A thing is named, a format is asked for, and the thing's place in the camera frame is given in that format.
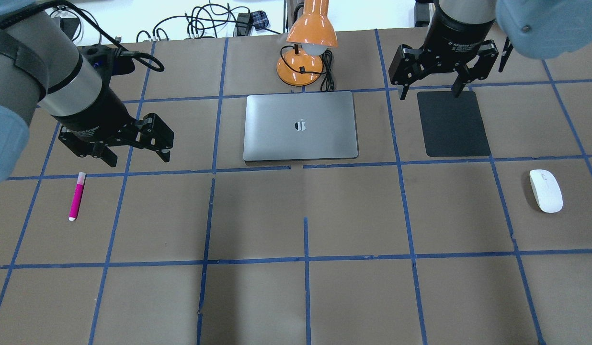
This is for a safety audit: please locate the orange desk lamp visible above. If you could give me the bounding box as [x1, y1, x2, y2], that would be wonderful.
[276, 0, 338, 92]

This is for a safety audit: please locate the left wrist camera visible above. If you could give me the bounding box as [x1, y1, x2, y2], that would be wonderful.
[79, 44, 136, 79]

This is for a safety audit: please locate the silver laptop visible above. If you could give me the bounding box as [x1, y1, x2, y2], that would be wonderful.
[243, 91, 359, 161]

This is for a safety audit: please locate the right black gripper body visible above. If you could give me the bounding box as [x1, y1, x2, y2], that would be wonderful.
[423, 7, 496, 72]

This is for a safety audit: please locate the white computer mouse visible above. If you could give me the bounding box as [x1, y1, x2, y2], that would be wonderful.
[528, 170, 564, 213]

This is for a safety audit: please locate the black lamp cable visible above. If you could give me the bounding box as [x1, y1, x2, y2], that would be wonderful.
[296, 49, 336, 92]

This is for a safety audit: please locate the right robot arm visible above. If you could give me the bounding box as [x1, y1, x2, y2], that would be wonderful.
[388, 0, 592, 100]

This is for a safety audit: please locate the black mousepad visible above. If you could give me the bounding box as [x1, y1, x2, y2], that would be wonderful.
[417, 91, 491, 157]

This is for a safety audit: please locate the pink marker pen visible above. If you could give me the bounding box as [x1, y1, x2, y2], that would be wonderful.
[68, 172, 87, 221]

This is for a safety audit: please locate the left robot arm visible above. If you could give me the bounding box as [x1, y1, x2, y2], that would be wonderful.
[0, 0, 175, 183]

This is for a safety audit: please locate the black power adapter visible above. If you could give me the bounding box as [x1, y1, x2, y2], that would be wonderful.
[233, 12, 252, 37]

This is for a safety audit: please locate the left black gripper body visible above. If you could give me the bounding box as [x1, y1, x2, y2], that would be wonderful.
[52, 85, 143, 149]

